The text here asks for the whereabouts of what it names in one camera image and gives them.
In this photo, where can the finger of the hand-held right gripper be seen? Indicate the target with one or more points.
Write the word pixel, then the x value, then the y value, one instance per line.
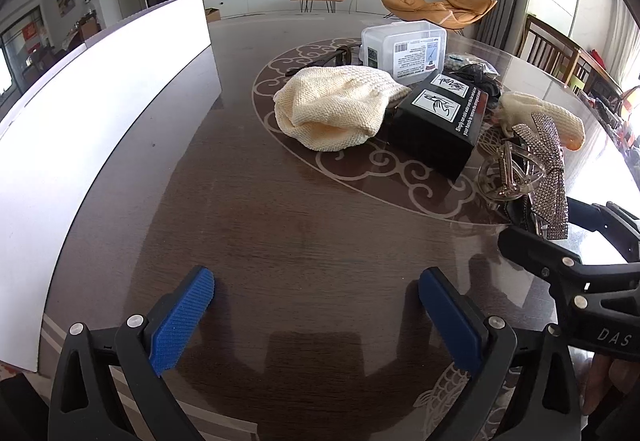
pixel 620 223
pixel 535 248

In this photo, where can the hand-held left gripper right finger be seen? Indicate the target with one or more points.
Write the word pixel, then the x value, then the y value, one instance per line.
pixel 447 316

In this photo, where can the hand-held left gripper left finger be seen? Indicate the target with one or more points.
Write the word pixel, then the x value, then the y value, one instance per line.
pixel 182 316

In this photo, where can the black hair clip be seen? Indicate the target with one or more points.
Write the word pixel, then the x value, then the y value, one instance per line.
pixel 522 216

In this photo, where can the rhinestone bow hair clip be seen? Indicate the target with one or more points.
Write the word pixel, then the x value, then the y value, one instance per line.
pixel 547 171

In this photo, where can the clear hair claw clip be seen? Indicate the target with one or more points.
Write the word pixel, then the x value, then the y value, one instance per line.
pixel 500 176

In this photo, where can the cream knit glove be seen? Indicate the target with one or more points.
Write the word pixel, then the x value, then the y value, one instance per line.
pixel 562 121

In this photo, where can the black printed box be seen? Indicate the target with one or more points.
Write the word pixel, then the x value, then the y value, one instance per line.
pixel 430 136

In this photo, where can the black flower hair accessory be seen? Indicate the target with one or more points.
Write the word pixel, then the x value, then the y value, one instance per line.
pixel 480 76

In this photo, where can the cream knit hat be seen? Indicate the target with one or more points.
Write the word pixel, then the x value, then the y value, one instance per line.
pixel 335 106

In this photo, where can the clear plastic labelled box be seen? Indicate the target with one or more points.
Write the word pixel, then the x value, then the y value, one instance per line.
pixel 390 46

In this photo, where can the rimless black-armed glasses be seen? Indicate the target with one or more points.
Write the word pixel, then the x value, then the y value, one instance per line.
pixel 327 57

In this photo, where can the person's right hand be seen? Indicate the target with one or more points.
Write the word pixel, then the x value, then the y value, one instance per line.
pixel 597 386

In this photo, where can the brown wooden slat chair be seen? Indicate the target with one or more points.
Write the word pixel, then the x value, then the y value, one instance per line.
pixel 545 48
pixel 597 76

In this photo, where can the clear plastic bag of swabs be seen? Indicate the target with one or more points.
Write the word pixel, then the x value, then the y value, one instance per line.
pixel 456 61

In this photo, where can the orange lounge chair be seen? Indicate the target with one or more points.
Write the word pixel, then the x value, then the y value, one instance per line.
pixel 425 8

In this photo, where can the cardboard box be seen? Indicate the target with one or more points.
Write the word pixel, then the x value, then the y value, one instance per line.
pixel 212 14

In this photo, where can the red door sticker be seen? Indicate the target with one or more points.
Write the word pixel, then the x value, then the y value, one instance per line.
pixel 31 32

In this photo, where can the white television console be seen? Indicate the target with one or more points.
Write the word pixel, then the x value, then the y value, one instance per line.
pixel 260 1

